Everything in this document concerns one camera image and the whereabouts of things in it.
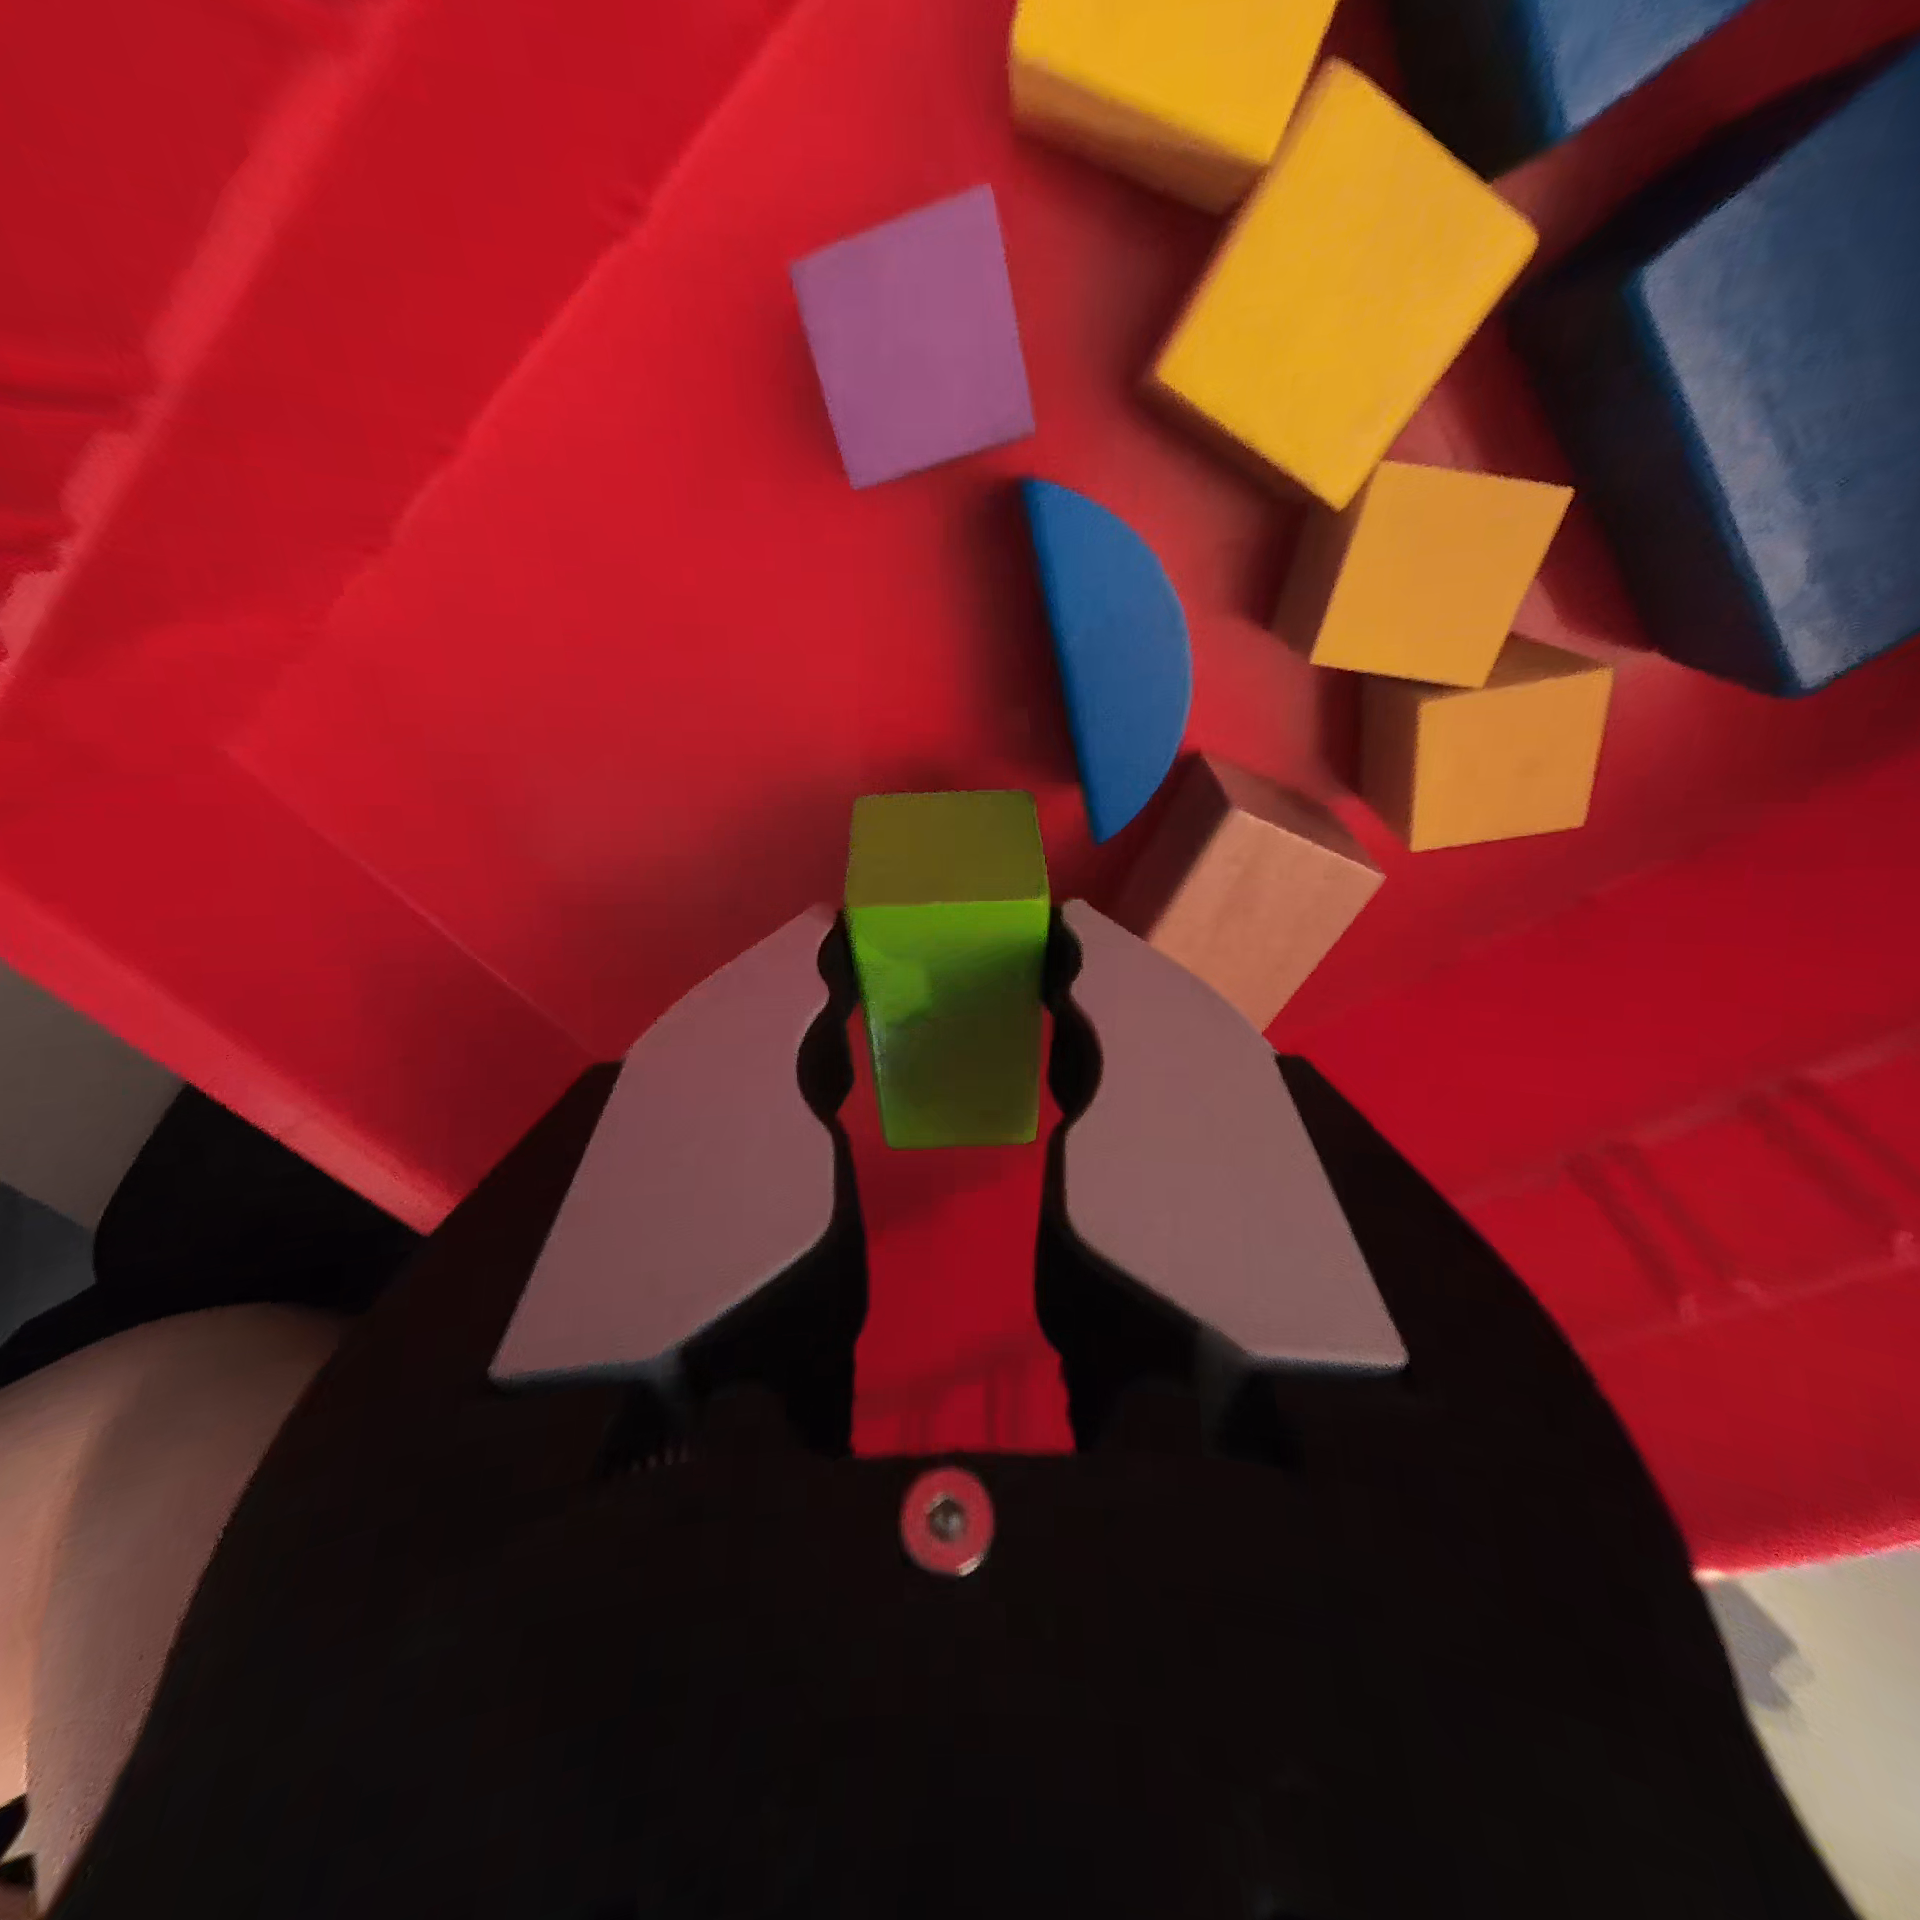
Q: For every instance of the blue wooden block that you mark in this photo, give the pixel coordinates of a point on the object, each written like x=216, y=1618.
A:
x=1770, y=421

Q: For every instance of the blue rectangular block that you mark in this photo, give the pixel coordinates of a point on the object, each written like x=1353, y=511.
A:
x=1560, y=60

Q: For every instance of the blue half-cylinder block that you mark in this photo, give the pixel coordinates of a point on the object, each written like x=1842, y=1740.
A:
x=1119, y=646

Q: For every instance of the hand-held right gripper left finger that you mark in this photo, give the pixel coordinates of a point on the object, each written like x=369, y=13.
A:
x=691, y=1202

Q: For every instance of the yellow cube block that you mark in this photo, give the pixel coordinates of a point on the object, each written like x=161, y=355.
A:
x=1424, y=579

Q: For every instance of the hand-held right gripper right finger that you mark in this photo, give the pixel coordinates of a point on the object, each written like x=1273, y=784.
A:
x=1201, y=1202

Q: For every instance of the natural wooden block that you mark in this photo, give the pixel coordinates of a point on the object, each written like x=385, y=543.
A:
x=1260, y=902

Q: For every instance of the black textured armrest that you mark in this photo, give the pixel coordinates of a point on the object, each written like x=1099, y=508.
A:
x=241, y=1202

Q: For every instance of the green wooden block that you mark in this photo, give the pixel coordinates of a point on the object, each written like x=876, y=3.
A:
x=944, y=991

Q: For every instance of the yellow wooden block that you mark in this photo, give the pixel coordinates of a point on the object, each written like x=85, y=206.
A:
x=1500, y=750
x=1336, y=284
x=1170, y=77

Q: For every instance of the purple wooden block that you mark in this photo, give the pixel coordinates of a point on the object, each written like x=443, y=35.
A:
x=915, y=339

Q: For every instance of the red plastic bin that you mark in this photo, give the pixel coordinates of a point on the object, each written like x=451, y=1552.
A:
x=451, y=599

